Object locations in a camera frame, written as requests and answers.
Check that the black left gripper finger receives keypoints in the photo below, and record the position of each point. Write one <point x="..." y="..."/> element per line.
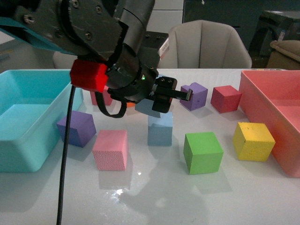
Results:
<point x="164" y="91"/>

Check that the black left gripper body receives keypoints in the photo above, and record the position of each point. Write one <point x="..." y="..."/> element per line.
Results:
<point x="132" y="77"/>

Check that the blue foam block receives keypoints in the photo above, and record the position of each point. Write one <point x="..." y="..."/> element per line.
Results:
<point x="146" y="109"/>
<point x="160" y="130"/>

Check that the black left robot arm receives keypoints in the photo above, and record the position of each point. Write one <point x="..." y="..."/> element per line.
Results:
<point x="113" y="49"/>

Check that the orange foam block left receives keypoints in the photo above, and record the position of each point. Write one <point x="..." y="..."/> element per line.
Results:
<point x="129" y="104"/>

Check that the red foam block left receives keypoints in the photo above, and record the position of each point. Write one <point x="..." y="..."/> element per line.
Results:
<point x="107" y="98"/>

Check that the purple foam block notched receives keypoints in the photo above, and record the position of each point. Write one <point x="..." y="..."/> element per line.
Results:
<point x="198" y="98"/>

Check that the right beige chair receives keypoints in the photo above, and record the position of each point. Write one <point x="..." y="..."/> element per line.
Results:
<point x="205" y="44"/>

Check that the beige chair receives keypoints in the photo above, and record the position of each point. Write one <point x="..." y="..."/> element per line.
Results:
<point x="63" y="61"/>
<point x="205" y="44"/>

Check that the dark red foam block right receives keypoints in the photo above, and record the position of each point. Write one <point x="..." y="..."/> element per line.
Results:
<point x="225" y="98"/>

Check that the purple foam block left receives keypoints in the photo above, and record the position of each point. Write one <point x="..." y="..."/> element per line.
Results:
<point x="82" y="129"/>

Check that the left beige chair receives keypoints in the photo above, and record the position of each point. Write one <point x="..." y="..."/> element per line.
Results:
<point x="63" y="61"/>

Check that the green foam block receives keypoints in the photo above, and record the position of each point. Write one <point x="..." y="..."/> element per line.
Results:
<point x="202" y="153"/>

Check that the pink foam block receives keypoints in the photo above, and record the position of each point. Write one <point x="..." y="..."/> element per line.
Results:
<point x="111" y="150"/>

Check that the white cabinet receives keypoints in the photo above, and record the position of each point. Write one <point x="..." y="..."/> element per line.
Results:
<point x="165" y="15"/>

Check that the teal plastic bin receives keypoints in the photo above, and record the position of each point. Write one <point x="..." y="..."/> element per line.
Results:
<point x="31" y="103"/>

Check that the yellow foam block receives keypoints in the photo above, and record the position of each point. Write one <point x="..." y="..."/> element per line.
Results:
<point x="252" y="141"/>

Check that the pink plastic bin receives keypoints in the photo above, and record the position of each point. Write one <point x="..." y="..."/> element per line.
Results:
<point x="272" y="97"/>

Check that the tan cushion at right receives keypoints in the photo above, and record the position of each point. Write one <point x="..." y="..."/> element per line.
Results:
<point x="289" y="48"/>

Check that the red camera box left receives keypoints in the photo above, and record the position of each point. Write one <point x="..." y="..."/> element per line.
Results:
<point x="89" y="75"/>

